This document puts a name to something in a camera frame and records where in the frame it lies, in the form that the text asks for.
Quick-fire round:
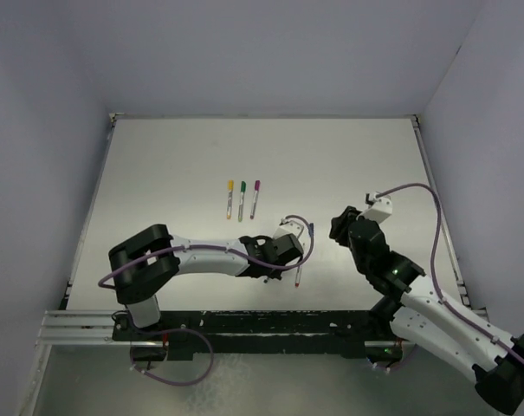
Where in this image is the purple pen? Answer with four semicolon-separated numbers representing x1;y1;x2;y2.
249;191;259;219

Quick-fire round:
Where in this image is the green pen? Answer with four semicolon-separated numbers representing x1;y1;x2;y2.
237;186;246;222

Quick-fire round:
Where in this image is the yellow pen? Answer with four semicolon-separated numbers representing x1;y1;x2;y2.
226;186;234;219

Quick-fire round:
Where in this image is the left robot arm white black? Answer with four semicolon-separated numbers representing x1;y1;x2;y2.
108;218;309;340

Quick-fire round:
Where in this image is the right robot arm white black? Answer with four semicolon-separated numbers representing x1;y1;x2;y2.
329;206;524;415

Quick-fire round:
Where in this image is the red pen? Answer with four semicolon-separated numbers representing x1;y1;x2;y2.
294;266;302;289

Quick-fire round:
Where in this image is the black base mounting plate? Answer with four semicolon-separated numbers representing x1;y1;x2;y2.
112;310;404;364

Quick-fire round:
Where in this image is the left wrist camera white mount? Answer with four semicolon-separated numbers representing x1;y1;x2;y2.
273;218;307;239

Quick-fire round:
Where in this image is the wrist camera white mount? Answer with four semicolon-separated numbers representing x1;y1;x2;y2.
358;192;393;224
273;218;307;239

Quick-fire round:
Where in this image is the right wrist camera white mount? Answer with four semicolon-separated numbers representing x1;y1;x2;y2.
358;192;393;224

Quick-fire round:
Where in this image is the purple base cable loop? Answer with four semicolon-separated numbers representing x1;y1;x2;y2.
129;327;216;386

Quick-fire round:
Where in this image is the aluminium frame rail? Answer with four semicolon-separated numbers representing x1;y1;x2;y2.
34;114;496;348

